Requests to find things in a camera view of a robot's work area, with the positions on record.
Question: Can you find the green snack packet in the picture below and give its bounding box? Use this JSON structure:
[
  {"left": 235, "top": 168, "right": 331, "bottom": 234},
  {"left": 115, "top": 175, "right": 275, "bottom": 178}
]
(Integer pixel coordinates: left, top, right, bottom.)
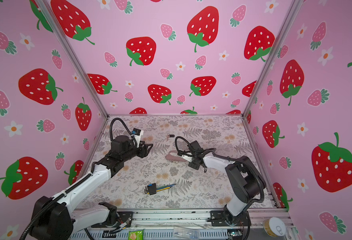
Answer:
[{"left": 128, "top": 230, "right": 144, "bottom": 240}]

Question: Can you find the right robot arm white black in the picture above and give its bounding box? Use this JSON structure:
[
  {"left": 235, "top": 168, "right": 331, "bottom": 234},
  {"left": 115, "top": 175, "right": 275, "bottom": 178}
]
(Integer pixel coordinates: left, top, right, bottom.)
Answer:
[{"left": 175, "top": 136, "right": 266, "bottom": 226}]

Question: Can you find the black connector with coloured wires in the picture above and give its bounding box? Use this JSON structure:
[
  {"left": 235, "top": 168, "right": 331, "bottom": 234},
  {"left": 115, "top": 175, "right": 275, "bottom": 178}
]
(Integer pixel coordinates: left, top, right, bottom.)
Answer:
[{"left": 145, "top": 183, "right": 176, "bottom": 195}]

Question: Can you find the clear plastic bag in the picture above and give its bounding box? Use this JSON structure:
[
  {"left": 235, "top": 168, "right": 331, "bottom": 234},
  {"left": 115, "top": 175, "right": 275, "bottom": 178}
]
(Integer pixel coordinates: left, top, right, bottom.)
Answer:
[{"left": 173, "top": 226, "right": 199, "bottom": 240}]

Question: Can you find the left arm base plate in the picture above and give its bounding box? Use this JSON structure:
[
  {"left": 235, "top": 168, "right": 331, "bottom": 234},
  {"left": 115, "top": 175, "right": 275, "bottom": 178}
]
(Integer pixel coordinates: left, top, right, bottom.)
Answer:
[{"left": 92, "top": 211, "right": 134, "bottom": 228}]

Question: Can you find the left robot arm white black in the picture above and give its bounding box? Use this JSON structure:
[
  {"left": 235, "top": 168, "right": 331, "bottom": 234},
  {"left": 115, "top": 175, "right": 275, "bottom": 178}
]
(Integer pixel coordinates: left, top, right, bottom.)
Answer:
[{"left": 20, "top": 128, "right": 153, "bottom": 240}]

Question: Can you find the aluminium rail frame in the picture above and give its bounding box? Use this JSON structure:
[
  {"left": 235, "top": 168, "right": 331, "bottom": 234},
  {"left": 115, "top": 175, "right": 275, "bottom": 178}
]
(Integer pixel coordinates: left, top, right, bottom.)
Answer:
[{"left": 70, "top": 209, "right": 300, "bottom": 240}]

